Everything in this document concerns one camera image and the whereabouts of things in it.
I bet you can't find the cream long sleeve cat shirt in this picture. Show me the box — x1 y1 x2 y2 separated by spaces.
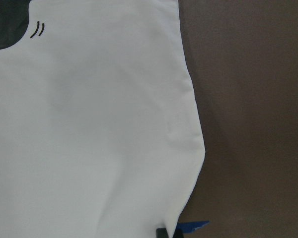
0 0 205 238

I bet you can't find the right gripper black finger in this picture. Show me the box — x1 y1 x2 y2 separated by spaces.
155 223 168 238

